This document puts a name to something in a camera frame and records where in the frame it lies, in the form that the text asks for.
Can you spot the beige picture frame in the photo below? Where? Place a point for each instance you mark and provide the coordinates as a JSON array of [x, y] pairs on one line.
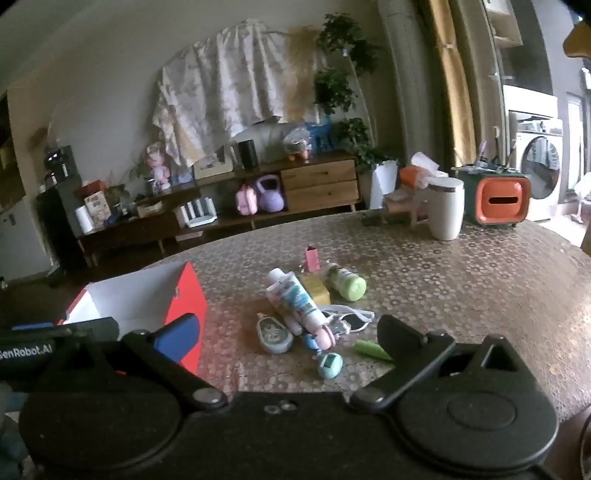
[[212, 164]]

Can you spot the small yellow box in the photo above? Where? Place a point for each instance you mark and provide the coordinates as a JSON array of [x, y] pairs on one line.
[[317, 287]]

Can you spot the white washing machine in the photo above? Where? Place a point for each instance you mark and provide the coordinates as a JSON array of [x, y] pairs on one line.
[[540, 168]]

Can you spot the red cardboard box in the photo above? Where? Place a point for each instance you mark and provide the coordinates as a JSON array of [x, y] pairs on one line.
[[189, 295]]

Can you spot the small leafy plant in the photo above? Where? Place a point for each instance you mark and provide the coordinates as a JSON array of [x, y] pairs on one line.
[[138, 170]]

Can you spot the orange green tissue box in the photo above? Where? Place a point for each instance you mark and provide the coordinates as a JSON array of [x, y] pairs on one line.
[[501, 198]]

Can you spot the pink doll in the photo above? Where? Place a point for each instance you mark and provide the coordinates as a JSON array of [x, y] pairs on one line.
[[159, 168]]

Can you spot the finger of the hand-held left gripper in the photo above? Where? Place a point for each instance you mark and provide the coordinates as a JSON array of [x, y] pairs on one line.
[[32, 326], [87, 328]]

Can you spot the black cylindrical speaker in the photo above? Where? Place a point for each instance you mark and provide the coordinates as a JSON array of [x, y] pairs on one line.
[[248, 154]]

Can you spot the small pink box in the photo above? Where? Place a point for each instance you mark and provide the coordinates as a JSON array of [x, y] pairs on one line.
[[312, 259]]

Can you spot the white cylindrical bin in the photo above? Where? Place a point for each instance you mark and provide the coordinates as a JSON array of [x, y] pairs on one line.
[[446, 210]]

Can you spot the tall green potted plant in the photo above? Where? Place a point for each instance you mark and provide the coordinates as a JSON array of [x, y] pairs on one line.
[[344, 41]]

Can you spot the clear plastic bag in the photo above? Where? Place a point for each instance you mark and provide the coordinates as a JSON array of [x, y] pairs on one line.
[[295, 141]]

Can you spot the wooden sideboard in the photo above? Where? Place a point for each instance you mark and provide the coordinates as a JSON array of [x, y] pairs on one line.
[[318, 180]]

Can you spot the small wicker basket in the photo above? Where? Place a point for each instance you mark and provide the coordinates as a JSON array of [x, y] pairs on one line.
[[150, 209]]

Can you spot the white paper towel roll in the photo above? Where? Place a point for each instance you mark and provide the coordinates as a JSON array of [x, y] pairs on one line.
[[84, 220]]

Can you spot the blue toy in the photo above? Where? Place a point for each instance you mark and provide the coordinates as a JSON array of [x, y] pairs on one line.
[[321, 134]]

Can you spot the beige dried grass bundle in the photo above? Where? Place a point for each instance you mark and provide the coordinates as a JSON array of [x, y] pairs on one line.
[[302, 69]]

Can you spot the small teal device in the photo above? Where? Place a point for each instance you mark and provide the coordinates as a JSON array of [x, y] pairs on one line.
[[329, 365]]

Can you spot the green tube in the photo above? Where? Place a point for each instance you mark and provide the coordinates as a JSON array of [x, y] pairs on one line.
[[371, 350]]

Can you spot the floral hanging cloth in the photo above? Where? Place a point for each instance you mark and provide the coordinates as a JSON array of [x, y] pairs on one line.
[[231, 78]]

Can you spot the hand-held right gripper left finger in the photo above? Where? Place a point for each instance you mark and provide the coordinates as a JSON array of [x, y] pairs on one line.
[[180, 334]]

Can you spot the grey teal oval case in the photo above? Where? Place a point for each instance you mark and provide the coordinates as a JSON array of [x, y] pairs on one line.
[[273, 333]]

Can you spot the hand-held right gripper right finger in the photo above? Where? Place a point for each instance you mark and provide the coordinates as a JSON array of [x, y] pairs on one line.
[[397, 337]]

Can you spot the black mini fridge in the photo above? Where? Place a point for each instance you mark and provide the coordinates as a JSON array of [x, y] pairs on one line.
[[57, 226]]

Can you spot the red gift box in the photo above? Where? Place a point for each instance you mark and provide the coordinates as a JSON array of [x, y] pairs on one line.
[[90, 189]]

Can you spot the black coffee machine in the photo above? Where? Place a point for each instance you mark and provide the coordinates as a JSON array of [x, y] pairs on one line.
[[60, 164]]

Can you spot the printed carton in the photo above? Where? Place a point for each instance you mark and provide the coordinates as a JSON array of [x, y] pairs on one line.
[[98, 208]]

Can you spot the green lotion bottle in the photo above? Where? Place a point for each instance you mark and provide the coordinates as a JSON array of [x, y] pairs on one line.
[[348, 282]]

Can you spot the white router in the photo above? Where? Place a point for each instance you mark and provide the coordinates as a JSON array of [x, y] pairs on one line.
[[197, 217]]

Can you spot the orange pouch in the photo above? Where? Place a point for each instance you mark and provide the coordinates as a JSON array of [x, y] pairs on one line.
[[412, 177]]

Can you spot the white blue printed toothpaste tube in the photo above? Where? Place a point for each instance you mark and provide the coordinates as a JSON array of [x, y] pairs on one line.
[[298, 300]]

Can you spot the purple kettlebell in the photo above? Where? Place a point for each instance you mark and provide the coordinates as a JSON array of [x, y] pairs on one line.
[[271, 198]]

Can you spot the white planter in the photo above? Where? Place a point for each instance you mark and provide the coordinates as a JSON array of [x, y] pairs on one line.
[[384, 187]]

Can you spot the pink blue small bottle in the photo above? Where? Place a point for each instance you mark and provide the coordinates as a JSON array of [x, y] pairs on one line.
[[323, 338]]

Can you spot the pink flat box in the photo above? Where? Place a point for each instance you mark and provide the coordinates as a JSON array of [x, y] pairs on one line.
[[189, 235]]

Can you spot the pink small bag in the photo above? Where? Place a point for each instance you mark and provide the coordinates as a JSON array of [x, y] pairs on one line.
[[246, 201]]

